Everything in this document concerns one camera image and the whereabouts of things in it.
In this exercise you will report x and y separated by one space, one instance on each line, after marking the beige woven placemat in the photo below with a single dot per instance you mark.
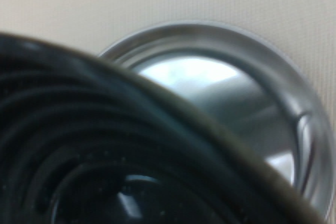
296 24

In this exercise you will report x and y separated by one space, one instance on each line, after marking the black ribbed bowl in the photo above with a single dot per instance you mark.
110 152

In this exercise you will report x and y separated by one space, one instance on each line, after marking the round silver metal plate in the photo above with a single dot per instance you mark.
239 79

